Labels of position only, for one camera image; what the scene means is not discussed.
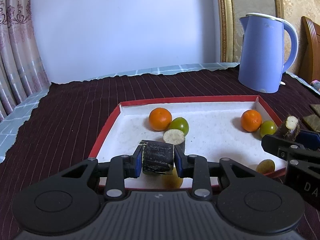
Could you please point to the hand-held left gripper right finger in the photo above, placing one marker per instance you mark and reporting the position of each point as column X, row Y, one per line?
column 178, row 163

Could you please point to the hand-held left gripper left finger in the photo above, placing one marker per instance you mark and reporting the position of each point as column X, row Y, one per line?
column 138, row 161

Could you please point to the dark sugarcane piece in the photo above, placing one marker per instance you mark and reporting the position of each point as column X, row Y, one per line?
column 157, row 157
column 287, row 130
column 173, row 136

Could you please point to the gold ornate frame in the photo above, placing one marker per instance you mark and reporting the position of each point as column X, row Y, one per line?
column 225, row 17

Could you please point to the pink patterned curtain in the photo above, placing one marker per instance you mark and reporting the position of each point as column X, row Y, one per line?
column 15, row 55

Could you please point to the wooden headboard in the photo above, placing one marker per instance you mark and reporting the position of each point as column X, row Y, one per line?
column 311, row 50

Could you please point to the pink cloth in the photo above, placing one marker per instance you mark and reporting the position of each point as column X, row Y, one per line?
column 316, row 85

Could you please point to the orange tangerine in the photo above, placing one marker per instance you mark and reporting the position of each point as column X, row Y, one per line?
column 160, row 118
column 251, row 120

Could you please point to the green round fruit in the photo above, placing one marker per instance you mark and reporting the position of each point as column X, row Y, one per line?
column 181, row 125
column 268, row 128

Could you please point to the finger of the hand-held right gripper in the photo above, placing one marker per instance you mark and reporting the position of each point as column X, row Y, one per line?
column 280, row 146
column 311, row 140

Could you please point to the dark maroon striped tablecloth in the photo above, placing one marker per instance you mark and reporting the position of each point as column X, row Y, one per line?
column 75, row 105

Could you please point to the small yellow fruit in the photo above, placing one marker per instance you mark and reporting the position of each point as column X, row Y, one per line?
column 265, row 166
column 172, row 181

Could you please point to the red cardboard box tray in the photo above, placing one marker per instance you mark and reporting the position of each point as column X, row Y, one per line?
column 212, row 130

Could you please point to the dark flat pieces on table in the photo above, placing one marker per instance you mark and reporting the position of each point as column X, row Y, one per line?
column 312, row 122

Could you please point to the blue electric kettle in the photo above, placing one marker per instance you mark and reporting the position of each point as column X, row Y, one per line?
column 260, row 55

